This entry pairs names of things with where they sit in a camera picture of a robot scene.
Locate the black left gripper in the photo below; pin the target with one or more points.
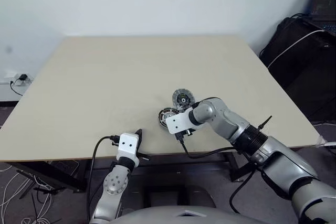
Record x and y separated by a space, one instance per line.
140 147

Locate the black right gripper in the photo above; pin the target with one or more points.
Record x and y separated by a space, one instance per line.
189 132

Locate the silver spoked motor rotor cap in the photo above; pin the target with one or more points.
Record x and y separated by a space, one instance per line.
166 115

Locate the round motor circuit board housing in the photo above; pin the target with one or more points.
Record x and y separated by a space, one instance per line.
183 98

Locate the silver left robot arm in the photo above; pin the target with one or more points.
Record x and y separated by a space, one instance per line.
115 182

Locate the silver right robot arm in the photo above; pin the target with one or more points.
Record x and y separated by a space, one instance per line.
262 145

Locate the silver robot torso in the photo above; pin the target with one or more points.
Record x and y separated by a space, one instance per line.
168 216

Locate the black floor tripod stand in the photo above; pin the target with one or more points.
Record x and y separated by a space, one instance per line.
39 190

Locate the large black bag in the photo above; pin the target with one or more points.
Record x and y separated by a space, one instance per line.
302 77

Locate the black plug adapter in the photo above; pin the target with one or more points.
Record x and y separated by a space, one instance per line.
22 77

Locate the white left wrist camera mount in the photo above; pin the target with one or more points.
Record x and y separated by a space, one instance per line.
127 145

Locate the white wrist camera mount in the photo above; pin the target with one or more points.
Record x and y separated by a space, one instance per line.
127 145
178 121

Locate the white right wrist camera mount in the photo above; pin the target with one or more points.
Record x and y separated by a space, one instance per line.
178 121

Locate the white wall power socket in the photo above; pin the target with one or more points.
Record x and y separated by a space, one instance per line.
13 75

